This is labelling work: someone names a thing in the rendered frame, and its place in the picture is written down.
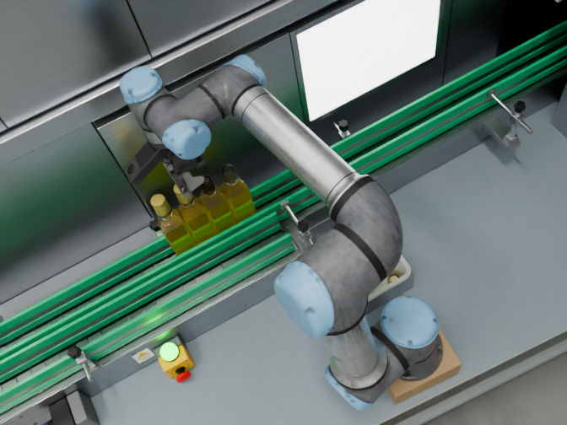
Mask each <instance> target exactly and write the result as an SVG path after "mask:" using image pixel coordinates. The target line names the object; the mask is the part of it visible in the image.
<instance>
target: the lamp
mask: <svg viewBox="0 0 567 425"><path fill-rule="evenodd" d="M179 353H180V351H179V348H178V347H177V346H176V345H175V344H174V343H171V342H168V343H166V344H164V345H163V346H162V348H161V349H160V355H161V357H162V358H163V359H164V360H165V361H166V362H173V361H175V360H176V359H177V358H178V357H179Z"/></svg>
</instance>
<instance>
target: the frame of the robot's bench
mask: <svg viewBox="0 0 567 425"><path fill-rule="evenodd" d="M564 352H567V339H565V340H563V341H561V342H559V343H557V344H555V345H553V346H551V347H549V348H547V349H545V350H543V351H541V352H539V353H537V354H535V355H533V356H531V357H529V358H527V359H525V360H523V361H521V362H519V363H517V364H515V365H513V366H511V367H509V368H507V369H505V370H503V371H501V372H499V373H497V374H495V375H493V376H491V377H489V378H487V379H485V380H483V381H481V382H479V383H477V384H475V385H473V386H471V387H469V388H467V389H465V390H463V391H461V392H459V393H457V394H455V395H453V396H451V397H449V398H447V399H445V400H443V401H441V402H439V403H437V404H435V405H433V406H431V407H429V408H427V409H425V410H423V411H421V412H419V413H417V414H415V415H413V416H411V417H409V418H407V419H405V420H403V421H401V422H399V423H397V424H395V425H421V424H423V423H425V422H427V421H429V420H431V419H433V418H435V417H438V416H439V415H441V414H443V413H445V412H448V411H449V410H451V409H453V408H455V407H457V406H460V405H461V404H463V403H465V402H467V401H470V400H471V399H473V398H475V397H477V396H479V395H482V394H483V393H485V392H487V391H489V390H492V389H493V388H495V387H497V386H499V385H502V384H503V383H505V382H507V381H508V380H510V379H513V378H515V377H516V376H518V375H520V374H523V373H525V372H526V371H528V370H530V369H533V368H535V367H537V366H538V365H540V364H542V363H545V362H547V361H548V360H550V359H552V358H555V357H557V356H558V355H560V354H562V353H564Z"/></svg>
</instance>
